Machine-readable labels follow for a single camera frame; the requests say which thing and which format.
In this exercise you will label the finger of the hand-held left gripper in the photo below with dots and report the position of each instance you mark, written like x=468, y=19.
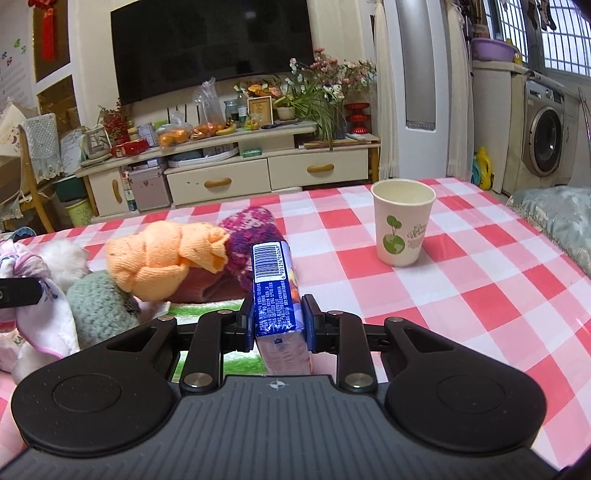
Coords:
x=21, y=291

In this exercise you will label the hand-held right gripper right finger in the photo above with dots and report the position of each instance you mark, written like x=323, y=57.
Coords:
x=308, y=323

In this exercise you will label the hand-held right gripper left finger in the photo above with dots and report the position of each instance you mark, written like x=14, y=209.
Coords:
x=242, y=330

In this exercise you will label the blue packet with barcode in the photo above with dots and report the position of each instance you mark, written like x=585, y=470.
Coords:
x=274, y=295

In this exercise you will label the white floral handkerchief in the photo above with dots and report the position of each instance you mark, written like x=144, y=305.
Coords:
x=46, y=323

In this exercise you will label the green striped mat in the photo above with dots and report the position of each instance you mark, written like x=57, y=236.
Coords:
x=203, y=313

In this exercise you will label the white fluffy plush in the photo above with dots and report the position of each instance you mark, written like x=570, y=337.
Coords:
x=64, y=261

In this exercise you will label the green knit hat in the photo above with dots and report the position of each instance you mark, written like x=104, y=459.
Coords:
x=99, y=304

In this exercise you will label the green plastic bin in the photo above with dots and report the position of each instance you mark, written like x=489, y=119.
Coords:
x=79, y=212

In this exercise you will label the yellow wooden chair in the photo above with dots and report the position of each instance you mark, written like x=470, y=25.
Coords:
x=34, y=194

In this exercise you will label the purple knit hat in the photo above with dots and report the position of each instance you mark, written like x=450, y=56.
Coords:
x=249, y=226

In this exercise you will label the orange knitted cloth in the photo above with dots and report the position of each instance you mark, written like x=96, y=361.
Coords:
x=152, y=258

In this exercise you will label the white paper cup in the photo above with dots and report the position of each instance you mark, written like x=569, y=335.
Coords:
x=401, y=221

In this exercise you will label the white lace chair cover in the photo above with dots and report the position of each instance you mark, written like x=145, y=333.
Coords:
x=41, y=143

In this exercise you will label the cream television cabinet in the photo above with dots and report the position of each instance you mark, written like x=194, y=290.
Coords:
x=240, y=177

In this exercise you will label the red checkered tablecloth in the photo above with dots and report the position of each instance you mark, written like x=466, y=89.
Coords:
x=461, y=295

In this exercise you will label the grey storage box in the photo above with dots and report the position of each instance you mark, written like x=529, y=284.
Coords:
x=150, y=189

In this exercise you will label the glass plant jar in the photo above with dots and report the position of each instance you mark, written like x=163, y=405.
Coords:
x=96, y=143

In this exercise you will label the small green box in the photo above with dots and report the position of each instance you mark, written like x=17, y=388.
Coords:
x=250, y=153

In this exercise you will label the red gift box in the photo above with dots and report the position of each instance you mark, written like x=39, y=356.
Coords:
x=131, y=147

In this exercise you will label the red berry branches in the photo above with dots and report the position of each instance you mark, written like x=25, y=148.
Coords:
x=115, y=120

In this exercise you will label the yellow bananas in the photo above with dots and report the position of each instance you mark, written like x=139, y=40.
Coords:
x=227, y=130

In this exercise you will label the bag of oranges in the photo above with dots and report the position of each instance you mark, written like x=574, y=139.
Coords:
x=205, y=131
x=173, y=137

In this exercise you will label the red candle stand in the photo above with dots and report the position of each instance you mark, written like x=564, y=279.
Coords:
x=357, y=117

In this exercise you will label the green potted plant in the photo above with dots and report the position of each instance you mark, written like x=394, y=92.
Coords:
x=300, y=104

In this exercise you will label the clear plastic bag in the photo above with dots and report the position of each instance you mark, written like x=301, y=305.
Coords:
x=207, y=104

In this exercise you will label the yellow detergent bottle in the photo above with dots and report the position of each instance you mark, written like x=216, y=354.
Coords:
x=484, y=168

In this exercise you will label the white curtain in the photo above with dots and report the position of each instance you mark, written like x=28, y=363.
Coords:
x=383, y=92

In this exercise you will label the pink flower bouquet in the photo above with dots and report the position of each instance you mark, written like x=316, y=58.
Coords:
x=341, y=74

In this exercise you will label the grey embroidered cushion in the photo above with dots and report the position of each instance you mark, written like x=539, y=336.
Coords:
x=558, y=217

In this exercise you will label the white standing air conditioner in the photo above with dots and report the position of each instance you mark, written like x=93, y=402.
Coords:
x=420, y=69

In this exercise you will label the white laundry cabinet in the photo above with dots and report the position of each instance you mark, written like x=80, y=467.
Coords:
x=496, y=115

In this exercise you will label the black flat television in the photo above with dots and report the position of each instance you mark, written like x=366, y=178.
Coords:
x=207, y=41

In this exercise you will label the silver washing machine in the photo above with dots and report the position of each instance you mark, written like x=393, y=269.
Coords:
x=545, y=134

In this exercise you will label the purple plastic basin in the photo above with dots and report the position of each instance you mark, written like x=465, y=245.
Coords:
x=491, y=50

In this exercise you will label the window with grille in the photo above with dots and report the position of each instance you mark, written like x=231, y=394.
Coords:
x=563, y=41

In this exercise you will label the wooden picture frame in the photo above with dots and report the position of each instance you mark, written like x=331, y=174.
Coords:
x=259, y=110

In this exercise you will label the colourful wall sticker chart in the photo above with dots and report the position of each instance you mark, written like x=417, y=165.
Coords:
x=14, y=69

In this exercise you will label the red knot wall ornament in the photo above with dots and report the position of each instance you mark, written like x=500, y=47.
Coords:
x=47, y=32

